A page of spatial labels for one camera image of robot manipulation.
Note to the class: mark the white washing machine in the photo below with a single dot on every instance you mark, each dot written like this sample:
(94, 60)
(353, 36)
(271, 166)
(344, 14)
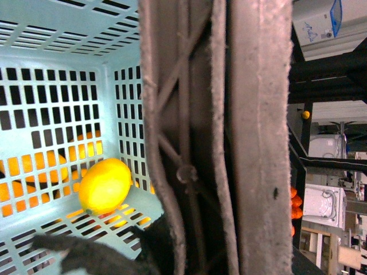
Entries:
(325, 205)

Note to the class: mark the light blue plastic basket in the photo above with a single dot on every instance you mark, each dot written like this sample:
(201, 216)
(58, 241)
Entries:
(71, 96)

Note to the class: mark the black gloved hand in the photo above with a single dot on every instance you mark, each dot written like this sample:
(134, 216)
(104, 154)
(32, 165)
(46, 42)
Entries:
(156, 255)

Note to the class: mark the yellow lemon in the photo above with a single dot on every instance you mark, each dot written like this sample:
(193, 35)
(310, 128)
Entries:
(104, 187)

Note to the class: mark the small yellow fruit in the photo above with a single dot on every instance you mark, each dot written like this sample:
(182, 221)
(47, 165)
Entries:
(305, 115)

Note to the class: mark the white chest freezer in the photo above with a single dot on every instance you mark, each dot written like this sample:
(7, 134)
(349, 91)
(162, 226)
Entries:
(328, 28)

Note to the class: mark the orange fruit pile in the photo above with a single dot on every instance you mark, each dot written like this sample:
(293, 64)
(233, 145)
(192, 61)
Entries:
(296, 202)

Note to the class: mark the brown basket handle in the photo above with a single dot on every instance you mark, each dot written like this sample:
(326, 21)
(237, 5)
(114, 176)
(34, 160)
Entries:
(215, 92)

